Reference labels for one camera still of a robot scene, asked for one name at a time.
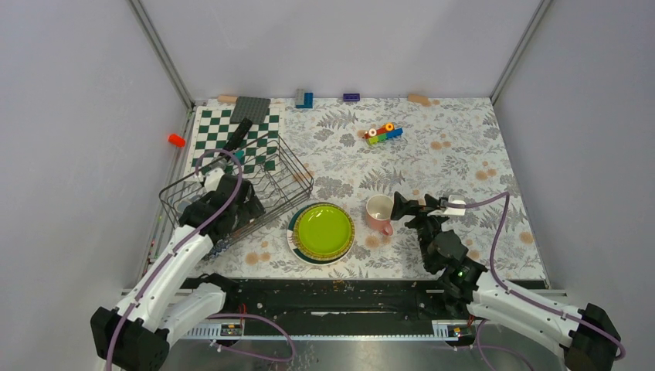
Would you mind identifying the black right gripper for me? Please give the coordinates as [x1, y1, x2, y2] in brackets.
[390, 191, 451, 271]

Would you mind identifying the pink mug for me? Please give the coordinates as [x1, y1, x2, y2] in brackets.
[365, 195, 394, 237]

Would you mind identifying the white plate teal rim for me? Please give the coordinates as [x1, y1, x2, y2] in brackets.
[286, 203, 356, 267]

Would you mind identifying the lime green plastic plate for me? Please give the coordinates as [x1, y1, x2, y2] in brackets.
[297, 205, 354, 257]

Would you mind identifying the green woven rim plate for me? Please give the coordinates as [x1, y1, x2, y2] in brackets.
[292, 203, 355, 261]

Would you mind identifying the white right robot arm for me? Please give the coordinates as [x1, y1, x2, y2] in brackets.
[391, 192, 626, 370]

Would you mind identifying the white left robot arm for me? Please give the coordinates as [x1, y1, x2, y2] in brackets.
[90, 174, 265, 370]

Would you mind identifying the blue white patterned bowl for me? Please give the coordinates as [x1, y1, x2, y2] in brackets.
[206, 240, 229, 259]

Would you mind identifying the green white checkered board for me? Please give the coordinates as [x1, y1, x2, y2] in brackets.
[183, 104, 285, 175]

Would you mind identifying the grey blue cup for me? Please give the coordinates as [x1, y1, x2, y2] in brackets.
[175, 198, 195, 215]

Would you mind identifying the colourful toy brick car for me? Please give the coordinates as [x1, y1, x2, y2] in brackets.
[362, 122, 403, 145]

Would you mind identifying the red small block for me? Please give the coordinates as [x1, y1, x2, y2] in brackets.
[168, 134, 186, 148]

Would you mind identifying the grey studded baseplate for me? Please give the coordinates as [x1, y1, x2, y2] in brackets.
[230, 96, 271, 124]

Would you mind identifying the wooden block right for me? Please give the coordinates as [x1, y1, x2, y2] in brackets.
[407, 94, 432, 107]

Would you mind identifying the wooden block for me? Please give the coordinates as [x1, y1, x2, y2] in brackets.
[407, 94, 432, 107]
[217, 95, 238, 104]

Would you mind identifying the wooden block left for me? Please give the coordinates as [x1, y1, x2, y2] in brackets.
[217, 95, 238, 104]

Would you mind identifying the purple toy brick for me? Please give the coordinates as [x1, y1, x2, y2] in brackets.
[342, 93, 361, 102]

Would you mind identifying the grey and blue brick stack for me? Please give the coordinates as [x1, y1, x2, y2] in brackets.
[294, 89, 314, 109]

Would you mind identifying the black wire dish rack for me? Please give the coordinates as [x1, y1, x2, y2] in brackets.
[159, 138, 313, 245]

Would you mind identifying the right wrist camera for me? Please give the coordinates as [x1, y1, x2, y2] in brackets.
[436, 195, 467, 216]

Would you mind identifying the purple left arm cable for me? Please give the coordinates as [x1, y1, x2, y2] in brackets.
[104, 148, 298, 371]

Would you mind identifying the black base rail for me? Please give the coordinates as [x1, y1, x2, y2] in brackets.
[174, 276, 548, 332]

